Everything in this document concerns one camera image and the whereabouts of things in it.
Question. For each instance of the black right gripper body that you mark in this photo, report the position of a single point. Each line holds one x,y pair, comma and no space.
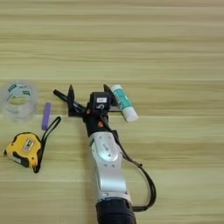
94,122

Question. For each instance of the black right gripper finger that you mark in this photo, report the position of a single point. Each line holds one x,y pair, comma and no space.
71,94
110,94

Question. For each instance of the black marker pen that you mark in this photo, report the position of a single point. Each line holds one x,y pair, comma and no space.
62,95

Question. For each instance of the teal and white glue stick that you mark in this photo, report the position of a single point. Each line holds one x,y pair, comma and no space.
124,102

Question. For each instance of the clear tape roll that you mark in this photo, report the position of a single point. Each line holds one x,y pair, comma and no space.
8,112

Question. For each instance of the purple eraser bar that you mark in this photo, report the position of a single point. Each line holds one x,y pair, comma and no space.
46,116

